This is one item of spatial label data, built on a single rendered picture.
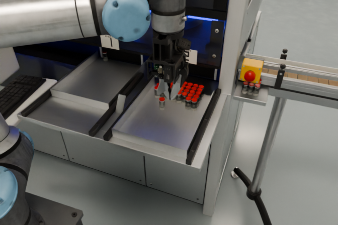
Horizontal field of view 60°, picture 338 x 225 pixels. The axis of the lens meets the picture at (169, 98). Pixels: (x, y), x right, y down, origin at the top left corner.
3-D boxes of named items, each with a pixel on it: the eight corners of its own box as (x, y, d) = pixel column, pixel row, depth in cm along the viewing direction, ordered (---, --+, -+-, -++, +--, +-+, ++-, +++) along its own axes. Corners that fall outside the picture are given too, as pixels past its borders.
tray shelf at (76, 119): (89, 59, 143) (89, 55, 142) (231, 87, 123) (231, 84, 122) (17, 118, 108) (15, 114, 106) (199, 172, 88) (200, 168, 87)
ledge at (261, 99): (238, 81, 127) (239, 78, 126) (269, 87, 124) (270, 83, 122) (232, 99, 117) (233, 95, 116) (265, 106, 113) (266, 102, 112)
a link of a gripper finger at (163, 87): (153, 106, 77) (151, 77, 72) (161, 94, 82) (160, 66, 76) (164, 109, 77) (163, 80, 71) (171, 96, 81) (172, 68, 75)
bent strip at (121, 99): (120, 106, 110) (118, 93, 107) (127, 108, 109) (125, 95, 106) (100, 130, 100) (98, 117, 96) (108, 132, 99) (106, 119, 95)
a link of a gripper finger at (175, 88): (164, 109, 77) (163, 80, 71) (171, 96, 81) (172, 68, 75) (175, 112, 76) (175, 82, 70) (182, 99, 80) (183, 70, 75)
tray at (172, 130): (153, 83, 123) (153, 76, 120) (214, 97, 115) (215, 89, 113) (112, 136, 97) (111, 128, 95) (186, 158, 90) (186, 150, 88)
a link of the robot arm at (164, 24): (158, 2, 68) (192, 6, 65) (159, 21, 70) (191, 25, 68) (145, 13, 62) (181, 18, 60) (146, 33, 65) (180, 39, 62)
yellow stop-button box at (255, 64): (242, 71, 116) (245, 54, 111) (260, 74, 113) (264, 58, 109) (239, 81, 110) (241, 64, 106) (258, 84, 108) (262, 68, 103)
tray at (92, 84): (98, 57, 141) (97, 50, 139) (147, 67, 133) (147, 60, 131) (52, 96, 115) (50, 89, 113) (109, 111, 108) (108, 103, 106)
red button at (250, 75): (244, 76, 109) (246, 67, 107) (255, 78, 108) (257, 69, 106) (242, 82, 106) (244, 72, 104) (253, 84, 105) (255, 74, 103)
